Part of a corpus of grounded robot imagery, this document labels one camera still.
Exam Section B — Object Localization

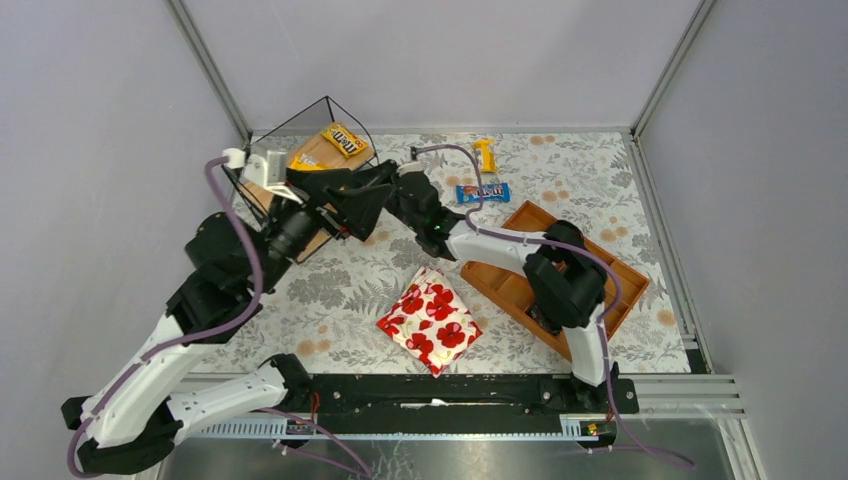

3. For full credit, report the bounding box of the yellow m&m candy bag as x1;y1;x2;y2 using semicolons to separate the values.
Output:
321;122;369;158

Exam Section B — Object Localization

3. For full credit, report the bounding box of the yellow candy bar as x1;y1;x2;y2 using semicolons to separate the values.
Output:
288;153;330;172
472;138;498;174

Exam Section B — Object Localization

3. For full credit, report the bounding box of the blue m&m candy bag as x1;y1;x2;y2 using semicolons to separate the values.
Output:
455;183;511;204

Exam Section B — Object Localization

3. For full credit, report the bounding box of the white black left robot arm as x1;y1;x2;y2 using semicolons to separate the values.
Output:
61;163;396;479

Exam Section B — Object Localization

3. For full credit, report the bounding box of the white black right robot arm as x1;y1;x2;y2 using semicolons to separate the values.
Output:
354;161;612;387

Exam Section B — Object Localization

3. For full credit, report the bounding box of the floral patterned table mat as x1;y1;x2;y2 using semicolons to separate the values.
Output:
198;132;690;374

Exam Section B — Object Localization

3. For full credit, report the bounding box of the red poppy folded cloth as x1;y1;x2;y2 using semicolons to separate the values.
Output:
376;267;483;378

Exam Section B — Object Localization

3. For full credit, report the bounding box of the brown wooden divided tray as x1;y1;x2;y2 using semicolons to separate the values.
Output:
461;201;651;361

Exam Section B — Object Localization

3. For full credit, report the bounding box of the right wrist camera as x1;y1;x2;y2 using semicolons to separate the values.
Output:
397;161;424;177

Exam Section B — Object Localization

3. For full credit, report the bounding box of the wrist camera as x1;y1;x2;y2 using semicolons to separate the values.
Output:
222;146;303;204
397;161;424;177

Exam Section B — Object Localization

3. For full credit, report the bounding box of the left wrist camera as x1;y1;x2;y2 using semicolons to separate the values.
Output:
222;146;303;204

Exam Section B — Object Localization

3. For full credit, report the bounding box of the black wire wooden shelf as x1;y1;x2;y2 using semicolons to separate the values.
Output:
224;95;380;264

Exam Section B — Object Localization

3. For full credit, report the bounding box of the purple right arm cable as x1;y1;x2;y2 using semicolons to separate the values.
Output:
410;144;696;470

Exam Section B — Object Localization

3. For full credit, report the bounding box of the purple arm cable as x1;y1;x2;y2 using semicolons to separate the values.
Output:
66;155;376;480
410;144;696;470

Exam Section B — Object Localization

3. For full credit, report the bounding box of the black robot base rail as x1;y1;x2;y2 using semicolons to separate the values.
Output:
274;366;640;435

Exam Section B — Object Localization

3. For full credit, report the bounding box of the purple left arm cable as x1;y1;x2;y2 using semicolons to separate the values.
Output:
66;155;376;480

